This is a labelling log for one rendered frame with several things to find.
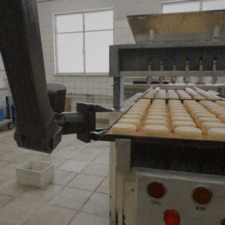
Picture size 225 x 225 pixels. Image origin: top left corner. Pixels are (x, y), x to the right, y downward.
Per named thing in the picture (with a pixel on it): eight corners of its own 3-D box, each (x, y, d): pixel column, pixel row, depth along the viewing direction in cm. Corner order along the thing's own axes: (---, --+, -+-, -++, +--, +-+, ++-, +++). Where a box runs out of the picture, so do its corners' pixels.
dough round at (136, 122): (141, 131, 49) (141, 122, 49) (119, 131, 49) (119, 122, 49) (138, 126, 54) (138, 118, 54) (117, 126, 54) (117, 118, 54)
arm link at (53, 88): (13, 144, 46) (52, 152, 46) (13, 91, 42) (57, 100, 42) (37, 123, 57) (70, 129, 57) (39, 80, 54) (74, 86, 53)
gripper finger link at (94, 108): (106, 125, 67) (78, 128, 62) (106, 102, 66) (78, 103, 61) (119, 129, 61) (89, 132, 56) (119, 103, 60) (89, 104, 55)
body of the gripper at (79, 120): (82, 137, 62) (57, 140, 59) (82, 102, 61) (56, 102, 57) (93, 142, 57) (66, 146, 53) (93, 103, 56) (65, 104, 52)
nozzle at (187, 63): (183, 84, 112) (185, 48, 110) (189, 84, 112) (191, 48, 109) (184, 85, 107) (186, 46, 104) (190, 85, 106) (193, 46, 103)
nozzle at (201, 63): (196, 84, 111) (198, 47, 108) (202, 84, 110) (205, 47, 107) (198, 85, 105) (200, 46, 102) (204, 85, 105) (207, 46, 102)
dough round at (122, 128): (134, 138, 43) (135, 128, 43) (110, 137, 44) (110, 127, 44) (136, 132, 48) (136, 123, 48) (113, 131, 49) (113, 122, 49)
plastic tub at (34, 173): (15, 183, 211) (14, 167, 209) (31, 174, 232) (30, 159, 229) (40, 189, 201) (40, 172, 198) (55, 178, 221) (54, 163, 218)
